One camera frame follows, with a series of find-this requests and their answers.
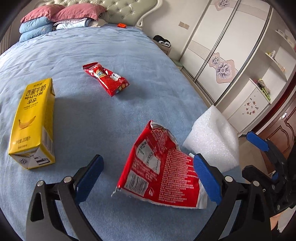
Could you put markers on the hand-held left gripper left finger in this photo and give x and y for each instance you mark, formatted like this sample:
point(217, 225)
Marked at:
point(89, 178)

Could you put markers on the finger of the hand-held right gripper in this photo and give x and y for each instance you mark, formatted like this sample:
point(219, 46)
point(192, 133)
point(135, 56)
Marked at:
point(256, 139)
point(256, 175)

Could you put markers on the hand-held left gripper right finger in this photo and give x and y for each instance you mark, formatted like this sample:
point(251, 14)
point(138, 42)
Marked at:
point(208, 179)

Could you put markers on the white foam block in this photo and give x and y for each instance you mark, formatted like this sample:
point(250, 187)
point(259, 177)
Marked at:
point(212, 139)

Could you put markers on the red snack bag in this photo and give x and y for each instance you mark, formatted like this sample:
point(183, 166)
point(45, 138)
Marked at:
point(161, 169)

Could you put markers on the yellow banana milk carton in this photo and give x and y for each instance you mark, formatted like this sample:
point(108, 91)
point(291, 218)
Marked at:
point(30, 120)

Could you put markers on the long red snack wrapper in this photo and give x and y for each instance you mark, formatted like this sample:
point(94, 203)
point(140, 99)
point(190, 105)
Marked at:
point(106, 77)

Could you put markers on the brown wooden door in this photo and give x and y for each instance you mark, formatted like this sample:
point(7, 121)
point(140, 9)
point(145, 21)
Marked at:
point(279, 125)

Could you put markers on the white cabinet with stickers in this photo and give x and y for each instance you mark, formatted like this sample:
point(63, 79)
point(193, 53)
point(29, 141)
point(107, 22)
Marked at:
point(247, 106)

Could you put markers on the pile of small items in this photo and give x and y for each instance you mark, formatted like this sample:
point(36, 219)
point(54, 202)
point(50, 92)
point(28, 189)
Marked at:
point(263, 89)

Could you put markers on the white flower-patterned wardrobe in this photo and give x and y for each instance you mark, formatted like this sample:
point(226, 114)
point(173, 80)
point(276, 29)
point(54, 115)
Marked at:
point(219, 41)

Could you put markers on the pale green storage box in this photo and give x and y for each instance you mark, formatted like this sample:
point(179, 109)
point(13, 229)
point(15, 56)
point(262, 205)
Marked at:
point(178, 63)

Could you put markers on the white nightstand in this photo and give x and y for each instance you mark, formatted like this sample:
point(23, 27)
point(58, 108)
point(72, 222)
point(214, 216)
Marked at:
point(165, 48)

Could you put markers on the black and white clothes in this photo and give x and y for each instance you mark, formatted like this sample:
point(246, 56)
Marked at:
point(161, 39)

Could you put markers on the beige cloth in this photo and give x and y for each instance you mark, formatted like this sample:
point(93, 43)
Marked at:
point(99, 23)

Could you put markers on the folded light blue blanket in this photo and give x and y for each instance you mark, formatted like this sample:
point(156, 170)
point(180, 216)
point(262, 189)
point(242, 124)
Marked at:
point(71, 23)

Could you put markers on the small orange object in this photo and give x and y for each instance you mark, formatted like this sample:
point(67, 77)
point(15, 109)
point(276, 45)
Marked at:
point(121, 25)

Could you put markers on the pink pillow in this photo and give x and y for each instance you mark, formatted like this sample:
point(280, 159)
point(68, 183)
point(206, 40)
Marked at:
point(39, 12)
point(81, 11)

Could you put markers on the curved white wall shelf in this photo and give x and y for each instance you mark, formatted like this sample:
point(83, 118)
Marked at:
point(278, 66)
point(286, 38)

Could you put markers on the wall switch plate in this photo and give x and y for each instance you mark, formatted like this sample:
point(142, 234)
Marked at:
point(183, 25)

